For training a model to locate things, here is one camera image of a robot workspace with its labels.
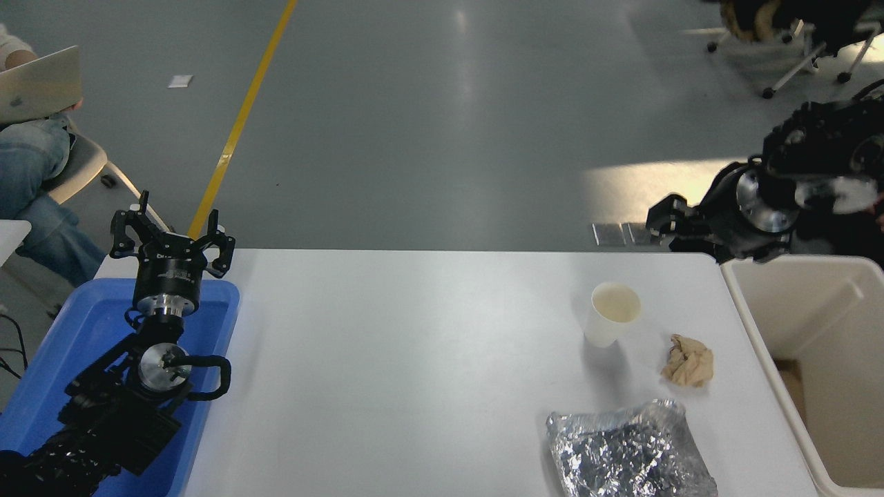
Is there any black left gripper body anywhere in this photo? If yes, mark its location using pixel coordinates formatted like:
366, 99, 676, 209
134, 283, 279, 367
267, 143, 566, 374
133, 234, 207, 302

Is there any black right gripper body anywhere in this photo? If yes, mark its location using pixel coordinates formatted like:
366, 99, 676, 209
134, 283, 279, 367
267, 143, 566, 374
693, 164, 760, 264

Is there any white paper cup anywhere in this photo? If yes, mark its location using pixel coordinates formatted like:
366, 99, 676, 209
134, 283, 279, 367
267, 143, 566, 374
584, 282, 642, 348

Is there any beige chair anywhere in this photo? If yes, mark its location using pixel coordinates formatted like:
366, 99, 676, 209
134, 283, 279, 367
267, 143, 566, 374
41, 131, 170, 235

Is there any blue plastic tray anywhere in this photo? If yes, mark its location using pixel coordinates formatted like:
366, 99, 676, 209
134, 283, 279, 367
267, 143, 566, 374
0, 278, 241, 497

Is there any large pale plastic bin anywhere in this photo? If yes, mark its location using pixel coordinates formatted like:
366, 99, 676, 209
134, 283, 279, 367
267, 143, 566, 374
720, 254, 884, 497

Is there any crumpled tan paper ball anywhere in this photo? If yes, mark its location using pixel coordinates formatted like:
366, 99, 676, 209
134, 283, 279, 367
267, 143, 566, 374
662, 334, 715, 388

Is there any white wheeled office chair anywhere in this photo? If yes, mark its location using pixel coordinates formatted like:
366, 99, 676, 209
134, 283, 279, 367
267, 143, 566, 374
706, 19, 884, 99

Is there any small white table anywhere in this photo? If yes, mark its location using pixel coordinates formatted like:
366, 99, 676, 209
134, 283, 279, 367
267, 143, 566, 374
0, 221, 32, 270

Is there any silver laptop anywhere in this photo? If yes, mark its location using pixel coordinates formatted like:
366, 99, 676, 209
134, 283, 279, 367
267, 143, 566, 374
0, 45, 84, 126

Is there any crumpled silver foil tray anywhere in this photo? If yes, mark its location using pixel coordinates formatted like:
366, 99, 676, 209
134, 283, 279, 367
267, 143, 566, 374
546, 399, 719, 497

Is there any black jacket with fur trim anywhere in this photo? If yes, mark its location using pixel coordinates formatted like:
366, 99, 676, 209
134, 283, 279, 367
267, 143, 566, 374
718, 0, 874, 56

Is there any thin black cable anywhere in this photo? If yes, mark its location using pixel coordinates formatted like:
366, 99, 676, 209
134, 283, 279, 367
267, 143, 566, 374
0, 314, 30, 380

